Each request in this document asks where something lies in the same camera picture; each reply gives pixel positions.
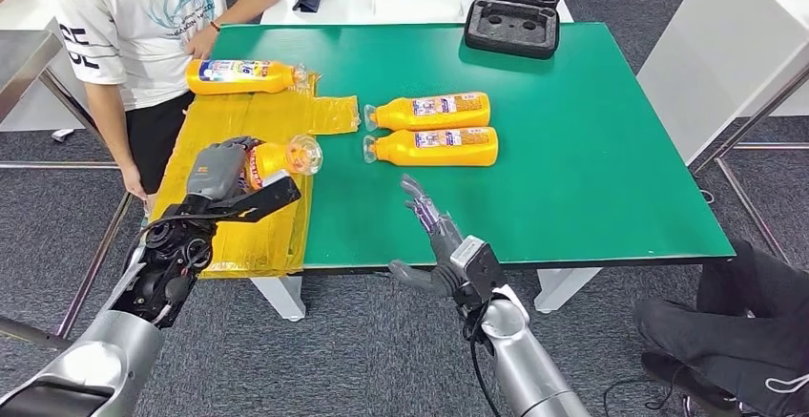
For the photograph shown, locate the grey metal desk frame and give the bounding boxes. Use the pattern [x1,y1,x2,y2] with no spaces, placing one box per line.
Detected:
[690,66,809,267]

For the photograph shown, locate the person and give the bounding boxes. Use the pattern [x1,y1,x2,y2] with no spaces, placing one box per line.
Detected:
[47,0,285,203]
[633,240,809,417]

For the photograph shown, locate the white desk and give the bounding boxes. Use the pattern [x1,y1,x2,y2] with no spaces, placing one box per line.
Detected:
[635,0,809,168]
[0,0,121,156]

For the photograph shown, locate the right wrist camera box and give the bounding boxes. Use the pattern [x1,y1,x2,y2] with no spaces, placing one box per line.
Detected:
[449,235,507,304]

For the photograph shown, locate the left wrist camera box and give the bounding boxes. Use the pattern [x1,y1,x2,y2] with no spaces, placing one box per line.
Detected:
[208,170,302,224]

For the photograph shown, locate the white table leg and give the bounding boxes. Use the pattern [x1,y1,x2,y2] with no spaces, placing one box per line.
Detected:
[250,275,307,323]
[533,267,604,315]

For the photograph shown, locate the grey metal table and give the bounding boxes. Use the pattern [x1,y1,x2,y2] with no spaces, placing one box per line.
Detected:
[0,30,137,360]

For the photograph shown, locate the black floor cable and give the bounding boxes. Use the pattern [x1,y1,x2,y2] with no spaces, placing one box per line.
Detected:
[602,379,690,417]

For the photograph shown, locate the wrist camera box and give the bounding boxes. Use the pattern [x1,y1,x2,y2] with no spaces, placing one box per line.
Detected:
[208,170,302,224]
[449,235,507,304]

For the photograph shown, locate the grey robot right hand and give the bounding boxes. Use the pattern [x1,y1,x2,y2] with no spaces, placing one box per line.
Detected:
[387,174,466,297]

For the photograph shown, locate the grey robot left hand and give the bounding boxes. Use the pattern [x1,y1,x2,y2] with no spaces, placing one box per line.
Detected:
[186,136,263,203]

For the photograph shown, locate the orange detergent bottle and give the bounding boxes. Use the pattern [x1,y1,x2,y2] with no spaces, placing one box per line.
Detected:
[363,127,500,168]
[185,58,309,96]
[242,135,324,191]
[363,92,491,132]

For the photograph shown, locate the black foam carrying case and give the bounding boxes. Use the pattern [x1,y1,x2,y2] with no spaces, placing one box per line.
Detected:
[464,0,564,61]

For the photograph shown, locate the yellow taped cardboard mat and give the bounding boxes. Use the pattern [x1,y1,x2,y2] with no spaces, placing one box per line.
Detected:
[149,67,362,280]

